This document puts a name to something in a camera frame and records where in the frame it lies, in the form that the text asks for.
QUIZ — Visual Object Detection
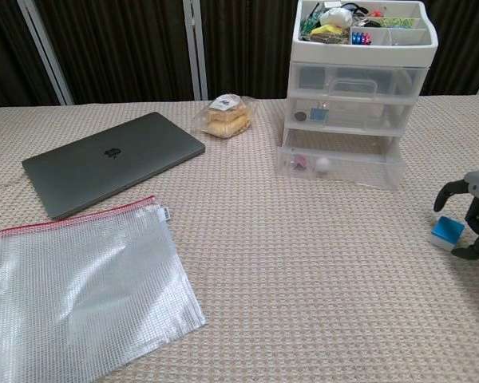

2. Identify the blue white eraser block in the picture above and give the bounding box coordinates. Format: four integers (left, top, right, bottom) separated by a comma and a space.
429, 215, 465, 251

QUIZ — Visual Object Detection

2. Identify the beige woven tablecloth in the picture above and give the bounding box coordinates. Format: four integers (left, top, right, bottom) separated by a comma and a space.
0, 94, 479, 383

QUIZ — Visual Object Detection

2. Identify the green patterned packet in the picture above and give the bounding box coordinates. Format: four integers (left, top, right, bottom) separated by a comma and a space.
378, 15, 420, 29

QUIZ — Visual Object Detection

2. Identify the brown snack packet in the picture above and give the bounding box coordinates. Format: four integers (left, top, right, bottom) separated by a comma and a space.
310, 32, 349, 43

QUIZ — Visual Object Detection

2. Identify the small yellow item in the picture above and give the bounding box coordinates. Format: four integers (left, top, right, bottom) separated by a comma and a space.
311, 23, 345, 37

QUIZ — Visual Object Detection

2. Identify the white crumpled wad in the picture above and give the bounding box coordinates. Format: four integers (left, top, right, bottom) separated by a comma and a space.
319, 7, 353, 28

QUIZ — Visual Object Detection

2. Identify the bagged bread in clear wrapper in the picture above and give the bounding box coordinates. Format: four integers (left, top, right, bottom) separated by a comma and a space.
193, 93, 259, 140

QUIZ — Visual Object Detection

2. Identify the grey closed laptop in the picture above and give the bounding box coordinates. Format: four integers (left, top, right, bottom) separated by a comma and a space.
22, 111, 206, 220

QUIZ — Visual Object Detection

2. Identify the clear mesh pouch red zipper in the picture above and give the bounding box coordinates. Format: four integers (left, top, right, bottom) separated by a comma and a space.
0, 194, 207, 383

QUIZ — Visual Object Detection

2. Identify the white drawer organizer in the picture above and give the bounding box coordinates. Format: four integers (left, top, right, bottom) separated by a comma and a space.
282, 0, 440, 160

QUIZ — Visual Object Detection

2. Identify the clear plastic drawer with handle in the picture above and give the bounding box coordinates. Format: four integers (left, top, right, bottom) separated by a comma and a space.
289, 61, 429, 104

